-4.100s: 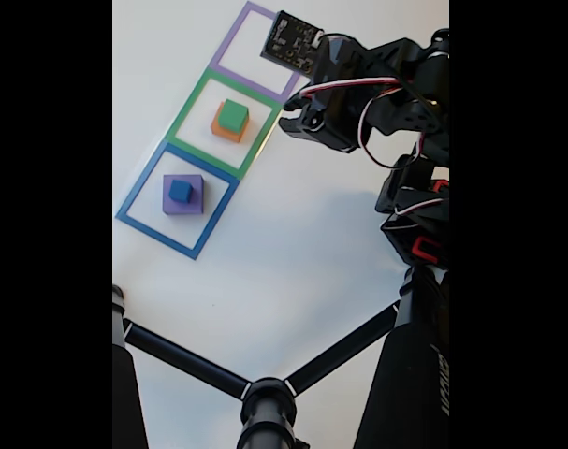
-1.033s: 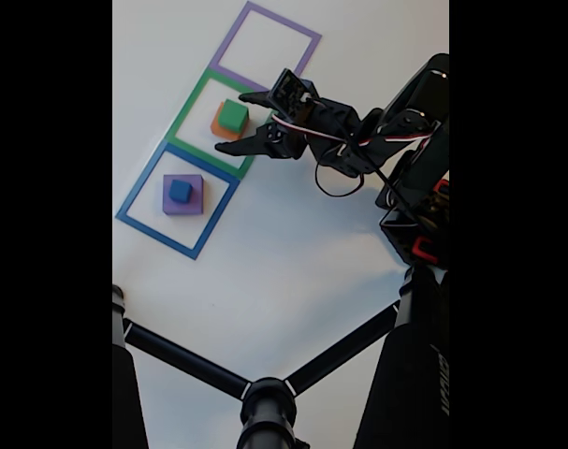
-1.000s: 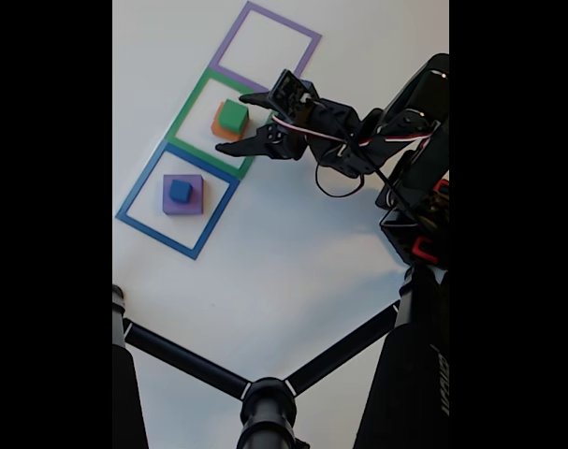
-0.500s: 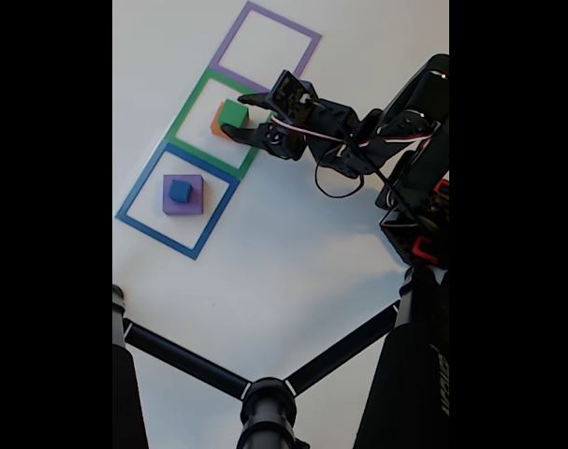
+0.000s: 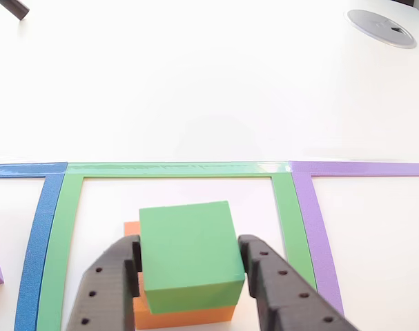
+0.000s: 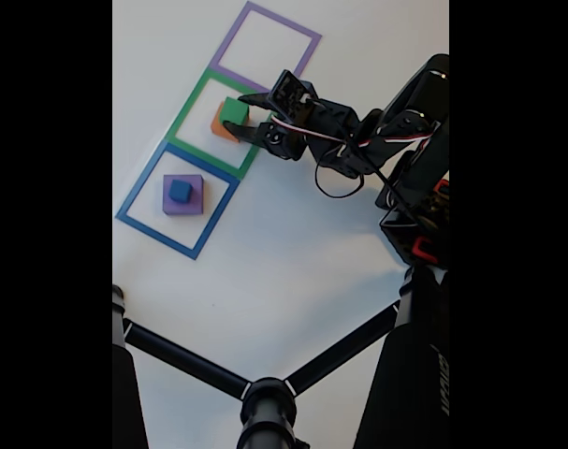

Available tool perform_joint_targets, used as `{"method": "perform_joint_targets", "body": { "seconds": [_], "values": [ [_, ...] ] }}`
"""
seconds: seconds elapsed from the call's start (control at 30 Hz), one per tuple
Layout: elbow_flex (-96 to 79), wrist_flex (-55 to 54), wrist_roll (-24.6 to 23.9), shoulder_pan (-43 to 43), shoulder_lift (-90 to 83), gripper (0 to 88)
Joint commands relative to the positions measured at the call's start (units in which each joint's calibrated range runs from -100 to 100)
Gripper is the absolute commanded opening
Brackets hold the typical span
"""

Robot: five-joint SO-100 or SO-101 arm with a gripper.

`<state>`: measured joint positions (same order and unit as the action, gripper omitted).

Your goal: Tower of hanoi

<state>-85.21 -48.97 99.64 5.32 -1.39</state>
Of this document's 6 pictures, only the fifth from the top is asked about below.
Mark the orange block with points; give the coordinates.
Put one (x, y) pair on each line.
(188, 319)

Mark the green cube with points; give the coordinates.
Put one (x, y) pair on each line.
(188, 248)

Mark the green square frame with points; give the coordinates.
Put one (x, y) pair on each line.
(57, 241)

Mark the purple square frame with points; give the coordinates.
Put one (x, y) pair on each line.
(316, 224)

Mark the blue square frame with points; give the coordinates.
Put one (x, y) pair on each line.
(36, 241)

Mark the black camera tripod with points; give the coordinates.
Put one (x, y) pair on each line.
(14, 7)

